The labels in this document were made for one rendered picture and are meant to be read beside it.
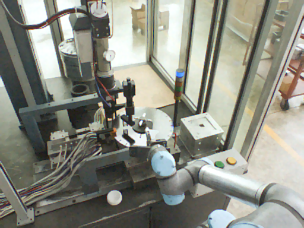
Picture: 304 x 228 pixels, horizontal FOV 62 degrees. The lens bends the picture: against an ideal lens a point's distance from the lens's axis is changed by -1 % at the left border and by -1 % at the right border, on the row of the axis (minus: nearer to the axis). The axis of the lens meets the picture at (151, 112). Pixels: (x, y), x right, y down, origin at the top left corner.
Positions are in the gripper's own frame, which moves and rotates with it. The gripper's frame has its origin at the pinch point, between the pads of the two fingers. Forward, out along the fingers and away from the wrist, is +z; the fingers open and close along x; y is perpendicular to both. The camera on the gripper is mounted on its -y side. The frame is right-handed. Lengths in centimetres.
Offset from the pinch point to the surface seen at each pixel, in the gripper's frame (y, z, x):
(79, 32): -24, -11, 49
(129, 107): -6.6, 3.7, 17.3
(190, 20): 35, 37, 64
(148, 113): 5.0, 26.3, 11.1
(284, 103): 180, 157, -3
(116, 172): -15.7, 18.0, -18.1
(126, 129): -8.5, 16.7, 4.7
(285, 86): 179, 154, 16
